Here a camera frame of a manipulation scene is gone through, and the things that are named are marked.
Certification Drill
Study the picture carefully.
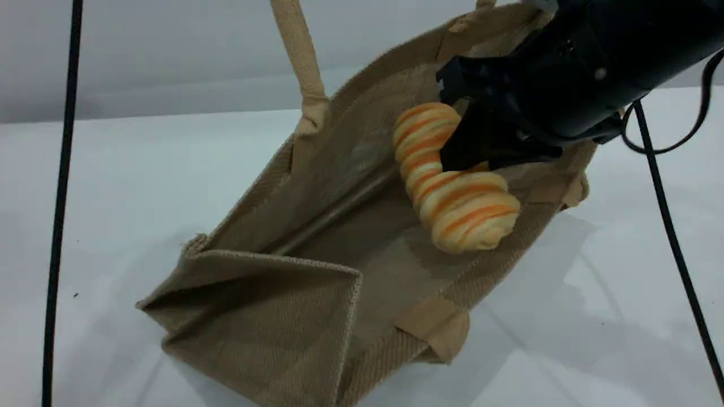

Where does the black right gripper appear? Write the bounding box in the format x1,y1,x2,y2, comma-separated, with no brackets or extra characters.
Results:
436,34,624,172

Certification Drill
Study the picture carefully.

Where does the long orange striped bread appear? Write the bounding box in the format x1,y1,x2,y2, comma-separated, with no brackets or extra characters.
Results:
393,102,521,254

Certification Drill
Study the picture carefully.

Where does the straight black cable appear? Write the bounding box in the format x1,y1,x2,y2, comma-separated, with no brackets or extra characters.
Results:
632,102,724,391

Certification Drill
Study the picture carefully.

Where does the brown jute tote bag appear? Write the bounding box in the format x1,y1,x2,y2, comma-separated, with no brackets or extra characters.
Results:
136,0,600,407

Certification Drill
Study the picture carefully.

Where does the long black cable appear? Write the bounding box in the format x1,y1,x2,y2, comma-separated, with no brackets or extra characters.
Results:
41,0,84,407

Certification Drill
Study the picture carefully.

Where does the looped black cable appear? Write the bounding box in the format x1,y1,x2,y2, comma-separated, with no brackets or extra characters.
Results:
620,50,724,155

